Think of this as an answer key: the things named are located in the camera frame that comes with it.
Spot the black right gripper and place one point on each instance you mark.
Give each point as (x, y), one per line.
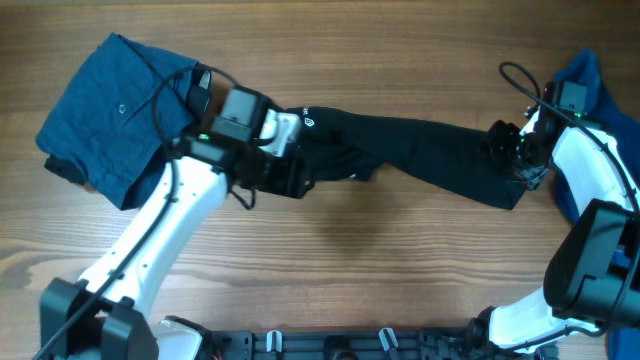
(500, 136)

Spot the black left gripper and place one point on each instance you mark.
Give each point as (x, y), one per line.
(286, 178)

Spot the black t-shirt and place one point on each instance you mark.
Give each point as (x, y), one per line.
(339, 145)

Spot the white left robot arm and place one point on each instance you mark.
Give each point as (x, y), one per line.
(104, 314)

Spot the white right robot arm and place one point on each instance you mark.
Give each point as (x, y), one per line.
(591, 285)

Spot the blue polo shirt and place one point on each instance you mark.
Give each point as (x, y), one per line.
(623, 344)

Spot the folded navy blue shirt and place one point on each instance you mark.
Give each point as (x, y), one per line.
(105, 129)

